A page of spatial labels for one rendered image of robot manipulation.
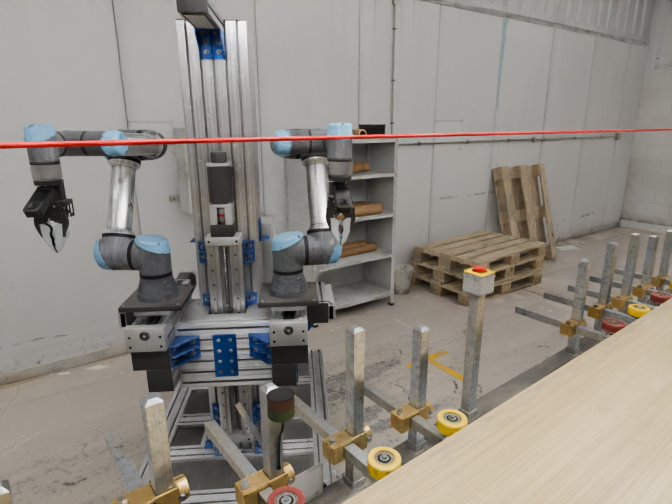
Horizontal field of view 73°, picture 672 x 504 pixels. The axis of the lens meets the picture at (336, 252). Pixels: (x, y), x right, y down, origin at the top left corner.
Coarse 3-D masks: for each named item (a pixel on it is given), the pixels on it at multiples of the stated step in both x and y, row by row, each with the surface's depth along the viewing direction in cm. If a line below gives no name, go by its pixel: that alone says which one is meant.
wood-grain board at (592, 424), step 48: (624, 336) 171; (576, 384) 139; (624, 384) 139; (480, 432) 118; (528, 432) 118; (576, 432) 118; (624, 432) 118; (384, 480) 102; (432, 480) 102; (480, 480) 102; (528, 480) 102; (576, 480) 102; (624, 480) 102
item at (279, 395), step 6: (276, 390) 100; (282, 390) 100; (288, 390) 100; (270, 396) 98; (276, 396) 98; (282, 396) 98; (288, 396) 98; (270, 420) 102; (282, 426) 100; (282, 432) 102
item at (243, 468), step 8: (208, 424) 128; (216, 424) 128; (208, 432) 126; (216, 432) 124; (224, 432) 124; (216, 440) 122; (224, 440) 121; (224, 448) 118; (232, 448) 118; (224, 456) 119; (232, 456) 115; (240, 456) 115; (232, 464) 115; (240, 464) 113; (248, 464) 113; (240, 472) 111; (248, 472) 110; (264, 496) 103
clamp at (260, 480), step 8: (288, 464) 111; (256, 472) 109; (264, 472) 109; (288, 472) 110; (240, 480) 106; (248, 480) 106; (256, 480) 106; (264, 480) 106; (272, 480) 106; (280, 480) 107; (288, 480) 109; (240, 488) 104; (248, 488) 104; (256, 488) 104; (264, 488) 105; (272, 488) 106; (240, 496) 104; (248, 496) 102; (256, 496) 104
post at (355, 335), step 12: (348, 336) 115; (360, 336) 115; (348, 348) 116; (360, 348) 116; (348, 360) 117; (360, 360) 117; (348, 372) 118; (360, 372) 118; (348, 384) 119; (360, 384) 119; (348, 396) 120; (360, 396) 120; (348, 408) 121; (360, 408) 121; (348, 420) 122; (360, 420) 122; (348, 432) 123; (360, 432) 123; (348, 468) 126
